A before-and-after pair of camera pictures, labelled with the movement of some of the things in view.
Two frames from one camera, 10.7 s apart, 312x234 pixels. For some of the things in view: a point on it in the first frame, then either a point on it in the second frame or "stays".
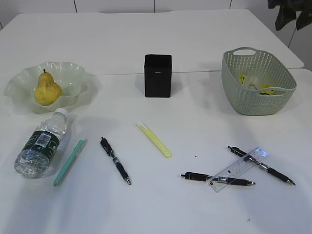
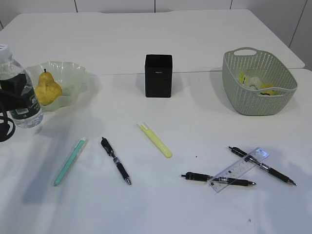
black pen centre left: (110, 151) stays
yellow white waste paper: (247, 81) stays
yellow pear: (48, 91) stays
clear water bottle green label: (32, 162) -> (29, 118)
